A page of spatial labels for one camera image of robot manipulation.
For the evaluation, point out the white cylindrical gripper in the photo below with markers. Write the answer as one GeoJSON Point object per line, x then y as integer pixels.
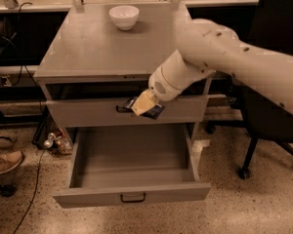
{"type": "Point", "coordinates": [160, 86]}

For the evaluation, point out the dark blue snack bar wrapper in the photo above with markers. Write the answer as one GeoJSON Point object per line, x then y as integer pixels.
{"type": "Point", "coordinates": [152, 113]}

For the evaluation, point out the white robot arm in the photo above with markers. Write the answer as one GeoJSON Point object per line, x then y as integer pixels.
{"type": "Point", "coordinates": [204, 47]}

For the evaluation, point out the grey drawer cabinet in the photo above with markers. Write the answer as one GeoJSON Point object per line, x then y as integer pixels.
{"type": "Point", "coordinates": [91, 58]}

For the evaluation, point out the grey open bottom drawer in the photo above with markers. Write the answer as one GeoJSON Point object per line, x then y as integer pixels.
{"type": "Point", "coordinates": [121, 165]}

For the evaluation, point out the grey middle drawer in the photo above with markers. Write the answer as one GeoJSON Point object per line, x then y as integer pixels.
{"type": "Point", "coordinates": [96, 112]}

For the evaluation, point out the white ceramic bowl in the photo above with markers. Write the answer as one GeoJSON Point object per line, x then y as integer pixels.
{"type": "Point", "coordinates": [124, 17]}

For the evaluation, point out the pile of bottles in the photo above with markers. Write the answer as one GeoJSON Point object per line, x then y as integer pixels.
{"type": "Point", "coordinates": [57, 144]}

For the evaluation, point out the tan shoe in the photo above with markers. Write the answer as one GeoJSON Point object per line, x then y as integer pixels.
{"type": "Point", "coordinates": [9, 161]}

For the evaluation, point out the white wall power outlet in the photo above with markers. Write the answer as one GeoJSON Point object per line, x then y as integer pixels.
{"type": "Point", "coordinates": [5, 81]}

